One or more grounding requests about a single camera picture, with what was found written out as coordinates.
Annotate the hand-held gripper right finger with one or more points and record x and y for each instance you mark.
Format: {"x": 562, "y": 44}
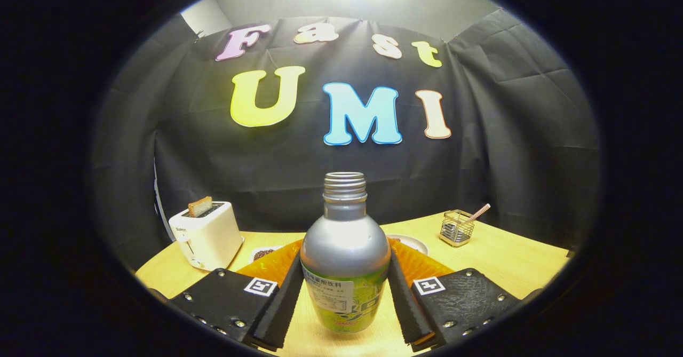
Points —
{"x": 405, "y": 309}

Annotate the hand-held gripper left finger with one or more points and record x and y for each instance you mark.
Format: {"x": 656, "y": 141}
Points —
{"x": 277, "y": 309}

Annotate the silver bottle with green label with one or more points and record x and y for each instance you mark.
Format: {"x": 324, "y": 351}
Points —
{"x": 344, "y": 239}

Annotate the white divided dish with beans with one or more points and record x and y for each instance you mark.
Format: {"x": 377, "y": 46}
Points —
{"x": 261, "y": 254}

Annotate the white round plate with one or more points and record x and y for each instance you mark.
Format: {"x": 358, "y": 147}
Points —
{"x": 417, "y": 245}

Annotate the white toaster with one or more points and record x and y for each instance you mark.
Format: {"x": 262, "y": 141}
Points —
{"x": 208, "y": 239}

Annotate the wooden table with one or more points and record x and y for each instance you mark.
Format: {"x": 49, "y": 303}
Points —
{"x": 507, "y": 261}

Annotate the striped paper straw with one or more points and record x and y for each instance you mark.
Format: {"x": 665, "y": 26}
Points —
{"x": 480, "y": 211}

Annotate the toast slice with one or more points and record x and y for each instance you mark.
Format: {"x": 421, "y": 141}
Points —
{"x": 199, "y": 206}

